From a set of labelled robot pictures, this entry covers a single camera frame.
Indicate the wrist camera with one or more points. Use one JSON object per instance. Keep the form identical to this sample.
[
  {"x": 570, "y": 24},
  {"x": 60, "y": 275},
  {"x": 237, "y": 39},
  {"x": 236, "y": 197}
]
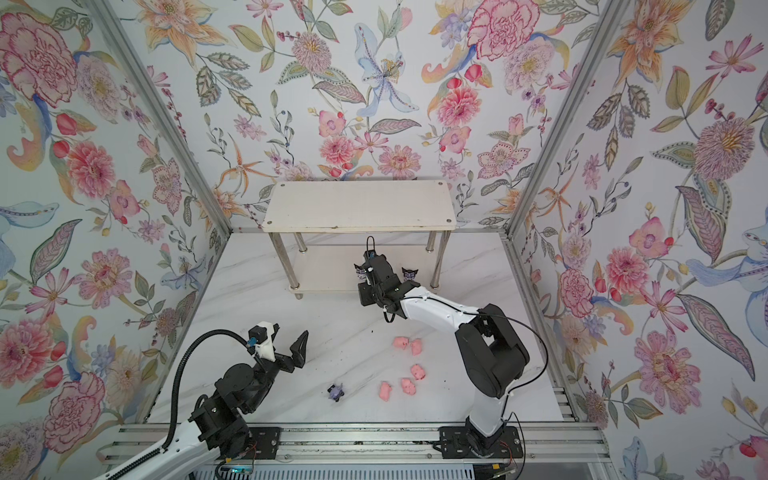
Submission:
[
  {"x": 368, "y": 257},
  {"x": 263, "y": 339}
]

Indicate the purple black kuromi toy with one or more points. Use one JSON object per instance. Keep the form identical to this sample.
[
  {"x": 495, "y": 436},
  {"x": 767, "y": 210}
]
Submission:
[{"x": 361, "y": 273}]

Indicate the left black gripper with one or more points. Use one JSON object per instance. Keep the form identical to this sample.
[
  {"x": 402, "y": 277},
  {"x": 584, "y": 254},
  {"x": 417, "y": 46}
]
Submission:
[{"x": 295, "y": 360}]

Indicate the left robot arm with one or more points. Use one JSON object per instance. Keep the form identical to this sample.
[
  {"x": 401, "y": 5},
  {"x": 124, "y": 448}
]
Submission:
[{"x": 216, "y": 429}]

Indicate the small purple kuromi toy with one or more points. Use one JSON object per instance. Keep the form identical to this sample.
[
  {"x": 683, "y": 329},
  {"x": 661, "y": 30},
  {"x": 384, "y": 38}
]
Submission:
[{"x": 335, "y": 392}]

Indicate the white two-tier shelf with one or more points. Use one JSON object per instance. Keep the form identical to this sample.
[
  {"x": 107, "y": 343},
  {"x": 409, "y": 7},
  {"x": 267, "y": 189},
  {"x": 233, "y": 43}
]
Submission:
[{"x": 321, "y": 229}]

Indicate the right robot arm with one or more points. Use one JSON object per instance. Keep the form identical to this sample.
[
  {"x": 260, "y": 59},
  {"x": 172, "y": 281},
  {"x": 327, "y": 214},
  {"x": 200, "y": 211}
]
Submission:
[{"x": 493, "y": 355}]

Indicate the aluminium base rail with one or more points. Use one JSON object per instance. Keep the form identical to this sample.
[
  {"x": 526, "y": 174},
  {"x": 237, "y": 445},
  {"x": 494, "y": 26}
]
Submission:
[{"x": 378, "y": 443}]

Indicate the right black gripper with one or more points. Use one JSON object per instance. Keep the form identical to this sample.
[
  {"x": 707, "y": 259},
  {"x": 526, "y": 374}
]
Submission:
[{"x": 365, "y": 298}]

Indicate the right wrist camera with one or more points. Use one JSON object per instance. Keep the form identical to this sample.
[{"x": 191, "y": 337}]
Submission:
[{"x": 368, "y": 257}]

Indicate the pink pig toy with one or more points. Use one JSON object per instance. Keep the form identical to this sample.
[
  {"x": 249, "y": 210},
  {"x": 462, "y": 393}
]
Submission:
[
  {"x": 416, "y": 347},
  {"x": 418, "y": 372},
  {"x": 385, "y": 391},
  {"x": 401, "y": 342},
  {"x": 408, "y": 386}
]

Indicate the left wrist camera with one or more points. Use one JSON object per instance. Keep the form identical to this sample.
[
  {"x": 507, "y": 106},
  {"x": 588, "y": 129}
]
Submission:
[{"x": 263, "y": 339}]

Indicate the black kuromi toy figure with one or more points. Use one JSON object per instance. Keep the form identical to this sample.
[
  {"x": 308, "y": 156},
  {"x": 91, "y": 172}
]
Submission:
[{"x": 409, "y": 275}]

